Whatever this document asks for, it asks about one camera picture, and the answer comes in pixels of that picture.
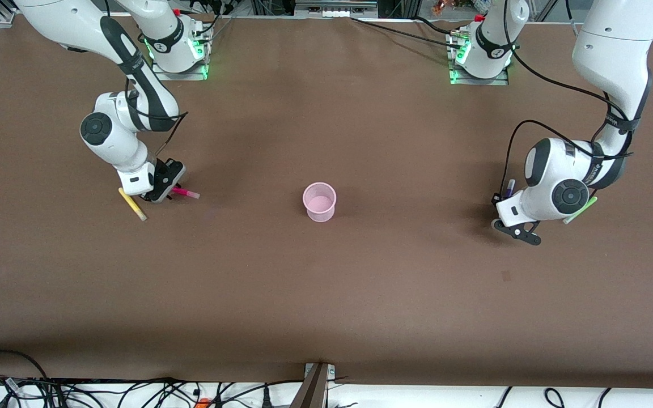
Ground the yellow marker pen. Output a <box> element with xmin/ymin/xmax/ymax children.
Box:
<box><xmin>118</xmin><ymin>187</ymin><xmax>148</xmax><ymax>222</ymax></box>

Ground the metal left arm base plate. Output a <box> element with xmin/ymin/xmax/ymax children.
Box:
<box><xmin>449</xmin><ymin>67</ymin><xmax>510</xmax><ymax>86</ymax></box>

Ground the grey power strip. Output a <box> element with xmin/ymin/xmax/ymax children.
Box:
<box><xmin>294</xmin><ymin>0</ymin><xmax>379</xmax><ymax>19</ymax></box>

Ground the black cable on table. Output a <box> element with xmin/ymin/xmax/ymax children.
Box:
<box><xmin>350</xmin><ymin>17</ymin><xmax>463</xmax><ymax>46</ymax></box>

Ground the white lower shelf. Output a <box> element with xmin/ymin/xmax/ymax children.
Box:
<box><xmin>0</xmin><ymin>382</ymin><xmax>653</xmax><ymax>408</ymax></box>

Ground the green marker pen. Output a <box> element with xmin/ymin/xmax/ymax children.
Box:
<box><xmin>563</xmin><ymin>196</ymin><xmax>598</xmax><ymax>225</ymax></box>

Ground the black looped floor cable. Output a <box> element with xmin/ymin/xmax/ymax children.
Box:
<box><xmin>0</xmin><ymin>349</ymin><xmax>49</xmax><ymax>408</ymax></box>

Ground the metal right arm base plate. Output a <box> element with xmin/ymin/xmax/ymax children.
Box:
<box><xmin>150</xmin><ymin>61</ymin><xmax>210</xmax><ymax>81</ymax></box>

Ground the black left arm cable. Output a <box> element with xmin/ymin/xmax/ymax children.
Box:
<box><xmin>499</xmin><ymin>0</ymin><xmax>644</xmax><ymax>196</ymax></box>

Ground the pink pen holder cup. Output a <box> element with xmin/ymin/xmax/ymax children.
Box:
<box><xmin>303</xmin><ymin>182</ymin><xmax>337</xmax><ymax>223</ymax></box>

